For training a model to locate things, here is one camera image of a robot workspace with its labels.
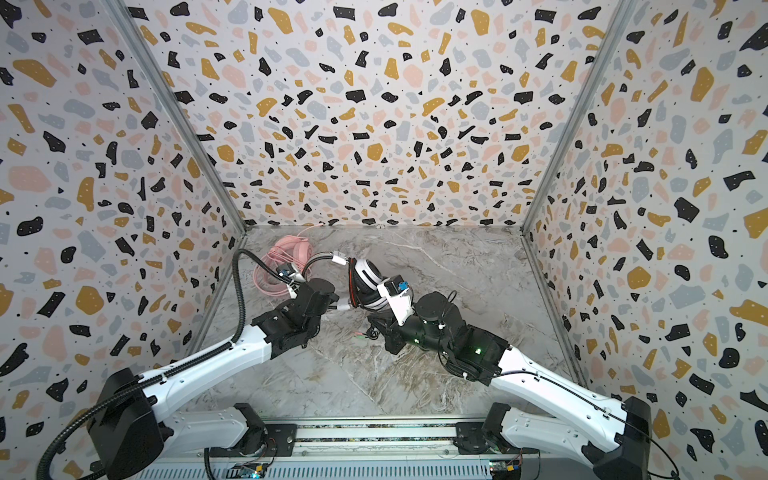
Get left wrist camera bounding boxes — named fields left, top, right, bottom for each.
left=277, top=262, right=306, bottom=298

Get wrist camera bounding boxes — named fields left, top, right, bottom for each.
left=277, top=262, right=306, bottom=298
left=381, top=275, right=414, bottom=326

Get white black headphones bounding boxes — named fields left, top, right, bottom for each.
left=302, top=251, right=389, bottom=312

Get pink headphones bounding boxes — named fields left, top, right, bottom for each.
left=252, top=235, right=313, bottom=297

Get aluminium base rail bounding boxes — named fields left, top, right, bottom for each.
left=137, top=415, right=598, bottom=479

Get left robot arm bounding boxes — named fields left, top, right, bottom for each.
left=36, top=249, right=339, bottom=479

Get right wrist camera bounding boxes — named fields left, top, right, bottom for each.
left=381, top=275, right=414, bottom=326

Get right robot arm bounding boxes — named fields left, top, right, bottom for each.
left=367, top=286, right=652, bottom=479

